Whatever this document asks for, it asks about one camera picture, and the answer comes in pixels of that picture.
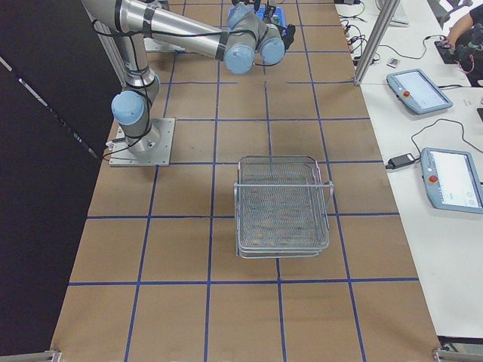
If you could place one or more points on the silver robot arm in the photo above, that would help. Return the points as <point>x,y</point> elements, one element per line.
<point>129,22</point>

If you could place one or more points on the far teach pendant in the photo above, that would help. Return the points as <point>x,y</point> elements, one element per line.
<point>418,92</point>

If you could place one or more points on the black power adapter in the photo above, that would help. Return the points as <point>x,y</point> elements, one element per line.
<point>400,161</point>

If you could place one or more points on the person at desk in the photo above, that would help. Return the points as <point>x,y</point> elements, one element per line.
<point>461,33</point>

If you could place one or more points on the aluminium frame post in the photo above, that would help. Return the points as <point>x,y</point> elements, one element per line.
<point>381,24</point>

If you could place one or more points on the blue plastic tray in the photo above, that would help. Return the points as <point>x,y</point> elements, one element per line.
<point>278,17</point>

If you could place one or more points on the teach pendant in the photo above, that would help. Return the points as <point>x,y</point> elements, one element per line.
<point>451,180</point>
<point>418,92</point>

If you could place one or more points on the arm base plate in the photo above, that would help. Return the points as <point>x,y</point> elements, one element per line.
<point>154,149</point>
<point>158,46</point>

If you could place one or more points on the near teach pendant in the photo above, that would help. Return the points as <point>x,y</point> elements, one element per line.
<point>451,180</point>

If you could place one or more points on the wire mesh shelf rack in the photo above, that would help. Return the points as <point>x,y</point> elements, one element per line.
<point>281,207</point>

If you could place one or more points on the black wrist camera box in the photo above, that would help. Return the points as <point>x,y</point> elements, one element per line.
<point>288,36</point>

